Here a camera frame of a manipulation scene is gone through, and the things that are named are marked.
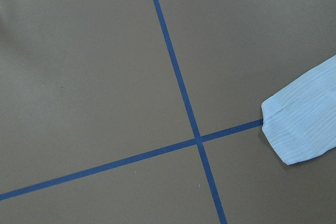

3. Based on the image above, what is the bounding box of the light blue striped shirt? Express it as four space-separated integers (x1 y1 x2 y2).
261 57 335 165

